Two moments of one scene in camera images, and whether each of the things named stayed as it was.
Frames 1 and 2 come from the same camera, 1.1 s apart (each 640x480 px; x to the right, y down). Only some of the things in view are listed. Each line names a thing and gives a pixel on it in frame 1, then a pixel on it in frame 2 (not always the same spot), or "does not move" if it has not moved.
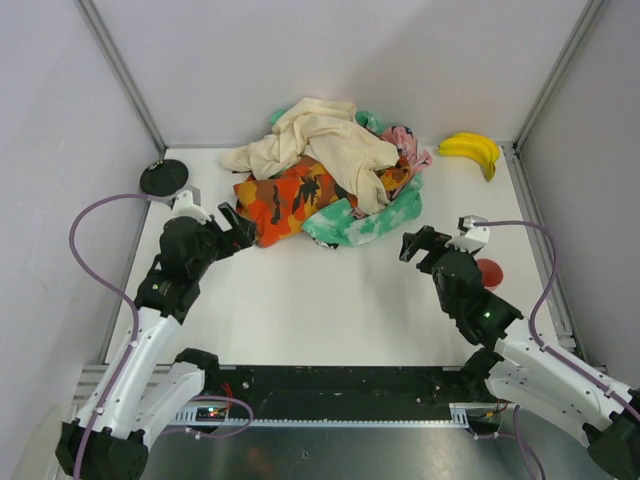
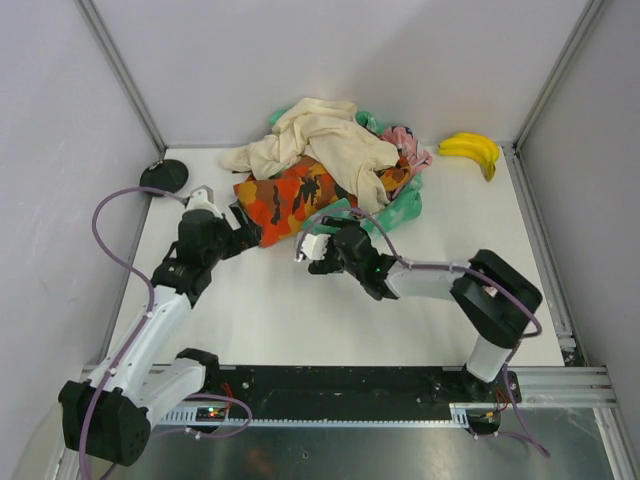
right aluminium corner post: x=583 y=23 does not move
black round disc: x=165 y=179 does not move
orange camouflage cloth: x=278 y=205 does not move
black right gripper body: x=429 y=254 to x=331 y=248
